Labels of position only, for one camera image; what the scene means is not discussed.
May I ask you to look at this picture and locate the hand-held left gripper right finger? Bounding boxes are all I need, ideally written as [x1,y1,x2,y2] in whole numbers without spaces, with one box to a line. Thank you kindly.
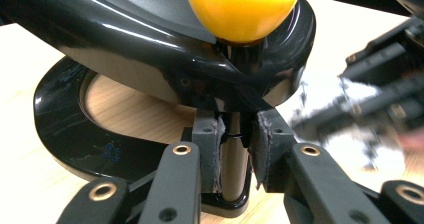
[251,108,391,224]

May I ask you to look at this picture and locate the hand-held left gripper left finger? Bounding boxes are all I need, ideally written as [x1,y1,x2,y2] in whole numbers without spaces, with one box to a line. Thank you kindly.
[138,109,227,224]

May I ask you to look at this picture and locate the white dotted cloth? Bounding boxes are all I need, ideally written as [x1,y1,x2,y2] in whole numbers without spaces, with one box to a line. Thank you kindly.
[288,75,414,185]

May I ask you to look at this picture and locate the black wavy tray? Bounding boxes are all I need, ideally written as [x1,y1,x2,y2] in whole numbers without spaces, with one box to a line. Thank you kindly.
[0,0,317,218]

